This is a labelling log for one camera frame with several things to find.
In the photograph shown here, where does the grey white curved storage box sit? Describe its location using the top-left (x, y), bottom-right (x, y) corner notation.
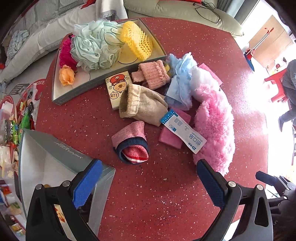
top-left (18, 129), bottom-right (115, 240)

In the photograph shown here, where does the beige knit sock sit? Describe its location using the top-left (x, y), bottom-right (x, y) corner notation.
top-left (119, 84), bottom-right (168, 126)

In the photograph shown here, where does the white grey sofa cover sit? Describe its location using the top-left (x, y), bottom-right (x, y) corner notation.
top-left (1, 0), bottom-right (127, 83)

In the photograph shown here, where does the grey curved tray box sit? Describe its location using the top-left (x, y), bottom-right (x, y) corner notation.
top-left (52, 19), bottom-right (167, 105)

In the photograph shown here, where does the pink knit sock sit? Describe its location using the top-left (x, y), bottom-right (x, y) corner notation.
top-left (132, 60), bottom-right (171, 90)

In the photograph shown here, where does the red striped navy sock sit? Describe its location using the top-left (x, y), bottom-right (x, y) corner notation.
top-left (111, 120), bottom-right (149, 164)

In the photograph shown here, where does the magenta fabric flower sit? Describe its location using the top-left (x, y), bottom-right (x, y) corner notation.
top-left (59, 37), bottom-right (77, 71)

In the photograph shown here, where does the person in grey jacket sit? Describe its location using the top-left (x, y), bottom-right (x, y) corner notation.
top-left (278, 59), bottom-right (296, 132)

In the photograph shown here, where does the black cable on sofa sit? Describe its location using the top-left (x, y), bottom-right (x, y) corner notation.
top-left (193, 1), bottom-right (221, 25)

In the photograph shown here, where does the small cartoon tissue pack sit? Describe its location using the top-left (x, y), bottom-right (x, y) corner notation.
top-left (105, 71), bottom-right (132, 110)

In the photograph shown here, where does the pink foam sponge block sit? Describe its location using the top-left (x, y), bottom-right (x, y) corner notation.
top-left (159, 108), bottom-right (192, 149)

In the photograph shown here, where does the yellow foam fruit net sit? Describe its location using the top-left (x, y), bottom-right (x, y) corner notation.
top-left (120, 21), bottom-right (153, 61)

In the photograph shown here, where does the red handled mop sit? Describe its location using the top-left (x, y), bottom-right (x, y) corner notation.
top-left (244, 27), bottom-right (274, 71)

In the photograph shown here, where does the yellow red tissue pack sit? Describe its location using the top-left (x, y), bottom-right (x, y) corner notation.
top-left (54, 204), bottom-right (67, 224)

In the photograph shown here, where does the red plastic stool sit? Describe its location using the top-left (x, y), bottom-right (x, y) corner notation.
top-left (264, 68), bottom-right (287, 102)

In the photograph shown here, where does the blue white bandage packet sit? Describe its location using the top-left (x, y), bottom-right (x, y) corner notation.
top-left (160, 110), bottom-right (207, 154)

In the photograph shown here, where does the mint green bath pouf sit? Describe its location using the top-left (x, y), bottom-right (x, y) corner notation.
top-left (70, 20), bottom-right (124, 71)

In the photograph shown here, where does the orange fabric rose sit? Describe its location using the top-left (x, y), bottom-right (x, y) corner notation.
top-left (59, 65), bottom-right (75, 86)

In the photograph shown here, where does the pink fluffy duster mop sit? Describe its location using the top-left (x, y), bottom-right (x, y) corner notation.
top-left (190, 66), bottom-right (235, 176)

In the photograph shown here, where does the light blue mesh cloth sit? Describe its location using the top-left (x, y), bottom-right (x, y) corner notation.
top-left (165, 52), bottom-right (197, 110)

